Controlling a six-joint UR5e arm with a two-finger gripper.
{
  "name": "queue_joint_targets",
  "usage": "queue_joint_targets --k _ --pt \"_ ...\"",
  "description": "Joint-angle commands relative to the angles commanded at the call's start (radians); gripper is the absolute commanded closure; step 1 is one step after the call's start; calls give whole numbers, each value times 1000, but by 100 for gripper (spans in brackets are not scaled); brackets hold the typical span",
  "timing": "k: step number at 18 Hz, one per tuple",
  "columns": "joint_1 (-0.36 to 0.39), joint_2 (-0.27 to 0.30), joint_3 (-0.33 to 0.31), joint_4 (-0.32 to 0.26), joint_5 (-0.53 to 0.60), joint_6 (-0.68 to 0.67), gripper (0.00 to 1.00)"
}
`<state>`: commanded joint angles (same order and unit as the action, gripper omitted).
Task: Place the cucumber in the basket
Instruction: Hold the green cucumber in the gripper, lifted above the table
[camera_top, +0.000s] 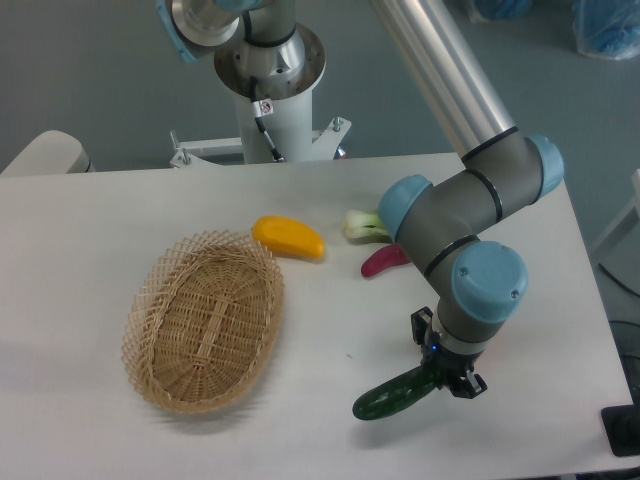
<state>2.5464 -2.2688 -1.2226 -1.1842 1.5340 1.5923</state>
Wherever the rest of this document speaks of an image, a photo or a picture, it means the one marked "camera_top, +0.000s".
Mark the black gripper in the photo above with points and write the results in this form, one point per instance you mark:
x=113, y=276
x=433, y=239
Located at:
x=457, y=371

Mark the green cucumber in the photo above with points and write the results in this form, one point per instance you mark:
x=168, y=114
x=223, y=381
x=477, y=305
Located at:
x=397, y=394

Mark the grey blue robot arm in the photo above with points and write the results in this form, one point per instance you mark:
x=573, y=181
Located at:
x=479, y=283

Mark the woven wicker basket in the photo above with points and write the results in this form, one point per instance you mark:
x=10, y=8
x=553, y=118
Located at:
x=204, y=323

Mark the purple sweet potato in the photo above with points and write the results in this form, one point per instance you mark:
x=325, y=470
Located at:
x=385, y=258

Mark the green bok choy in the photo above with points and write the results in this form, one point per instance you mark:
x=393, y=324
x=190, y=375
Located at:
x=360, y=225

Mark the black device at edge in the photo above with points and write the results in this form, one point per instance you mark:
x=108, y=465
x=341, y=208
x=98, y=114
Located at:
x=621, y=425

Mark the yellow mango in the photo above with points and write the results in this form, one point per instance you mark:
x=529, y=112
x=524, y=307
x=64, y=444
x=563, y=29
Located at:
x=288, y=237

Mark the blue plastic bag middle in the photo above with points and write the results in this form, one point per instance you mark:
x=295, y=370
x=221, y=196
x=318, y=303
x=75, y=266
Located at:
x=496, y=10

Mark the blue plastic bag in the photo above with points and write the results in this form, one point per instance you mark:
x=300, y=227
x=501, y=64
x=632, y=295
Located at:
x=606, y=30
x=496, y=10

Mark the blue plastic bag right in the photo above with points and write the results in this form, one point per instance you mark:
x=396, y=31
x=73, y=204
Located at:
x=606, y=30

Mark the white chair back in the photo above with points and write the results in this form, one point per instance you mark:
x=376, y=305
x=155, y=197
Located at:
x=50, y=153

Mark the white furniture frame right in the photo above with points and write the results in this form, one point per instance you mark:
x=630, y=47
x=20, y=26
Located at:
x=623, y=222

